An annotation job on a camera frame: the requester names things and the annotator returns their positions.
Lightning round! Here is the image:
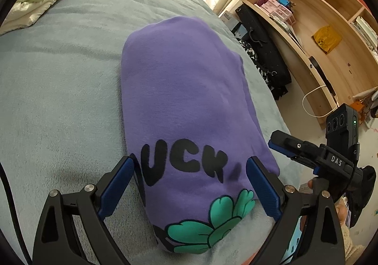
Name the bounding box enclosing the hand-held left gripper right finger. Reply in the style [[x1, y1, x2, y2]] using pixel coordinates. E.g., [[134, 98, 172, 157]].
[[246, 156, 346, 265]]

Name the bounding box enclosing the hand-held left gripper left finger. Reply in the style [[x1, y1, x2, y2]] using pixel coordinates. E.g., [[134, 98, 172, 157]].
[[32, 155, 136, 265]]

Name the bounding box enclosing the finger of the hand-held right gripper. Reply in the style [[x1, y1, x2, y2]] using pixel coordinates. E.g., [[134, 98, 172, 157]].
[[268, 130, 324, 165]]

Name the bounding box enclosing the purple zip hoodie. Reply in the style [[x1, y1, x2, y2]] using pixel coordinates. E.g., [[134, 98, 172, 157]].
[[120, 16, 280, 254]]

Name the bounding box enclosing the person's right hand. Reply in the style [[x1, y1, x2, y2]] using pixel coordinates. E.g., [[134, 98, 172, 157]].
[[306, 179, 350, 228]]

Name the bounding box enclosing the blue cartoon printed cloth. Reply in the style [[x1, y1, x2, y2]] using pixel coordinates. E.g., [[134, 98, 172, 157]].
[[280, 215, 303, 264]]

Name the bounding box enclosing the black bag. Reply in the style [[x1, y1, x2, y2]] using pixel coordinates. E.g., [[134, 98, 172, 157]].
[[236, 3, 293, 100]]

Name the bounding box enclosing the black and white patterned cloth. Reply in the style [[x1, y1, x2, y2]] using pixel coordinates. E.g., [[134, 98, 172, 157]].
[[238, 39, 274, 88]]

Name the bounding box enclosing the row of books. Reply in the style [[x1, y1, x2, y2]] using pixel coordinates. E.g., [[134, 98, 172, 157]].
[[353, 15, 378, 56]]

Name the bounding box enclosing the wooden bookshelf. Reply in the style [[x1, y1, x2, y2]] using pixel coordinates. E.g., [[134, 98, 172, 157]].
[[217, 0, 378, 130]]

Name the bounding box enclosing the stack of pink boxes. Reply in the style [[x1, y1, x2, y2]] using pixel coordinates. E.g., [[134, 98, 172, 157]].
[[257, 0, 297, 25]]

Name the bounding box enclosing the white cardboard box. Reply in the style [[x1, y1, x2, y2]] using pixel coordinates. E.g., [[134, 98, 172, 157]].
[[219, 10, 238, 26]]

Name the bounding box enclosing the white cable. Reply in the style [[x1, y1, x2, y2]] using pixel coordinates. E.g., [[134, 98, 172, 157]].
[[302, 85, 339, 119]]

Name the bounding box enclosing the black cable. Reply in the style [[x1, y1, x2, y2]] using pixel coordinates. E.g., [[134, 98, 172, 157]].
[[0, 161, 31, 264]]

